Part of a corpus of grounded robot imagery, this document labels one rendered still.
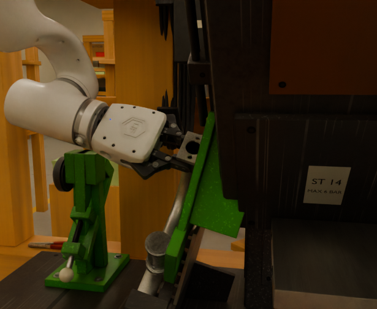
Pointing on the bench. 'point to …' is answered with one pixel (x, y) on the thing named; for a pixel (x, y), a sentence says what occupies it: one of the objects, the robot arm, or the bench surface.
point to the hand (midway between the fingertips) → (188, 154)
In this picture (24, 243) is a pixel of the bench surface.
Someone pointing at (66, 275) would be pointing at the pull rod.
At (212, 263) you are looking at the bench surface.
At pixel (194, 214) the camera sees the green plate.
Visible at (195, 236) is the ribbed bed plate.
